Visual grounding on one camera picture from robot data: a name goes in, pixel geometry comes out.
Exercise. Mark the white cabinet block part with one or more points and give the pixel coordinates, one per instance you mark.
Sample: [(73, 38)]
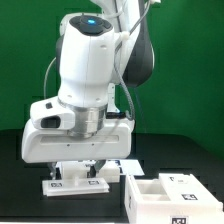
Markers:
[(110, 172)]

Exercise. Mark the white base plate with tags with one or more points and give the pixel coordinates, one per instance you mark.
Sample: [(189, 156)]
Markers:
[(129, 166)]

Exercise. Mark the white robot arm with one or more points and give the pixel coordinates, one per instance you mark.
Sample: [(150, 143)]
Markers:
[(95, 53)]

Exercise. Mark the white cabinet box body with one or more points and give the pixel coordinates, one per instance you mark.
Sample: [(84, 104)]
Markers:
[(146, 202)]

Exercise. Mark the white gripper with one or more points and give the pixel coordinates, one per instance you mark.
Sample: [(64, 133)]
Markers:
[(48, 137)]

